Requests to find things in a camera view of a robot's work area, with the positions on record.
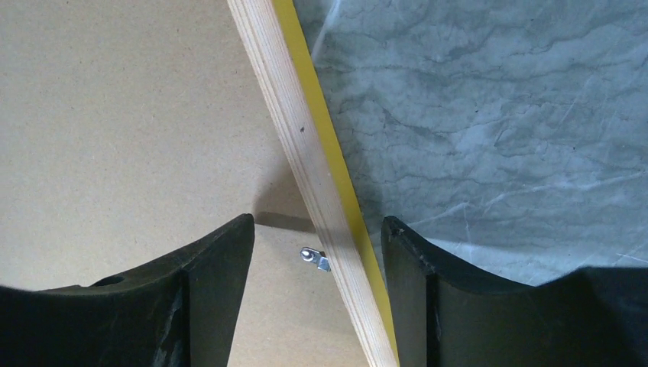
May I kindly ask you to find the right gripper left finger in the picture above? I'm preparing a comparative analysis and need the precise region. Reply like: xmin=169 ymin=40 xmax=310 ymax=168
xmin=1 ymin=214 xmax=254 ymax=366

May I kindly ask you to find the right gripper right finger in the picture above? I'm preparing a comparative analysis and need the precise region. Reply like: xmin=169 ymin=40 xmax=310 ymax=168
xmin=381 ymin=216 xmax=647 ymax=366

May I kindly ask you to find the brown cardboard backing board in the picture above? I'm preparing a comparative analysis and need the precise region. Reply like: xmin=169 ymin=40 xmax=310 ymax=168
xmin=1 ymin=1 xmax=366 ymax=366

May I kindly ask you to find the yellow wooden photo frame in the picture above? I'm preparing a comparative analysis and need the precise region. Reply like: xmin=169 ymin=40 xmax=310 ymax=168
xmin=228 ymin=1 xmax=399 ymax=366

